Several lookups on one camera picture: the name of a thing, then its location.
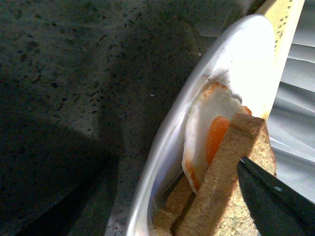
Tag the fried egg toy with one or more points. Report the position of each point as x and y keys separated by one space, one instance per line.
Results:
x=207 y=122

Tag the white round plate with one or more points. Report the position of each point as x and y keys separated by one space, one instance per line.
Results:
x=243 y=58

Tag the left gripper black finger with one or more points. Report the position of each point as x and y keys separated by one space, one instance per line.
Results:
x=276 y=209

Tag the bread slice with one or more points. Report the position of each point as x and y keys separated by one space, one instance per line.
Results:
x=168 y=219
x=219 y=208

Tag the yellow bear tray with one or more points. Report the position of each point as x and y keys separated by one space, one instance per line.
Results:
x=283 y=16

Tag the grey curtain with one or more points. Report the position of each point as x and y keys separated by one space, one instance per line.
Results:
x=292 y=120

